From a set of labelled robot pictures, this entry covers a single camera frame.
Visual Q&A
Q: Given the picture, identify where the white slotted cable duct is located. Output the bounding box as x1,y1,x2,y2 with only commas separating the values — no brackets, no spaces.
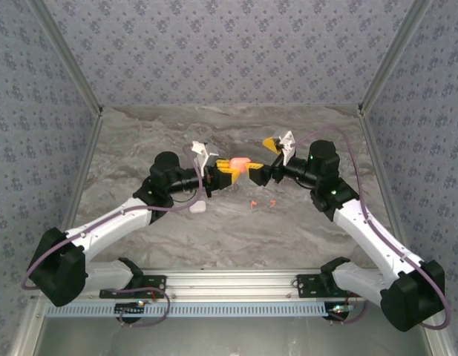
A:
45,302,326,319

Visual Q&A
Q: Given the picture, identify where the aluminium frame post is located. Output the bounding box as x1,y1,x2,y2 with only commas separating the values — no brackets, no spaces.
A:
357,0,436,116
27,0,104,116

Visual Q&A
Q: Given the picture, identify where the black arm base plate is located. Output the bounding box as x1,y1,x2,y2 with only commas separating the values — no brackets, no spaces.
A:
98,274,167,300
296,273,365,300

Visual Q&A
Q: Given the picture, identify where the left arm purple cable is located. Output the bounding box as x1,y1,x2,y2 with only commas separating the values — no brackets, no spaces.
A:
20,143,207,328

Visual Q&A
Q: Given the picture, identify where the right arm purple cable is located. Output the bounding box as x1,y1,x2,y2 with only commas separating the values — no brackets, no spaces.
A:
293,125,452,331

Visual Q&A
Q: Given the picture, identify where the wide aluminium mounting rail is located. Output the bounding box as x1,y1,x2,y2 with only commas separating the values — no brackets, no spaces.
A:
35,268,436,302

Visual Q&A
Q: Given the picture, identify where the grey sheet metal panel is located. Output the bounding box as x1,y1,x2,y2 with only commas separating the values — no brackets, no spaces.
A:
13,300,448,356

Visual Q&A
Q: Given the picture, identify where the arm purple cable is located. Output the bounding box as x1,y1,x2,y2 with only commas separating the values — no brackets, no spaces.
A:
293,125,452,331
20,143,207,328

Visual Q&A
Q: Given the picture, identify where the aluminium table edge rail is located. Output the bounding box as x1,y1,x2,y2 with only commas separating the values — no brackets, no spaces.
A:
48,111,104,274
358,110,417,271

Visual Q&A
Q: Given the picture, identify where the small black circuit board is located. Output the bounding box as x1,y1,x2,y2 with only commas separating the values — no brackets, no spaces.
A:
327,303,355,322
114,300,147,323

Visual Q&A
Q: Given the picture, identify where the salmon pink charging case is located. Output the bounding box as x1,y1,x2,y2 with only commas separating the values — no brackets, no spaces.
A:
229,156,252,175

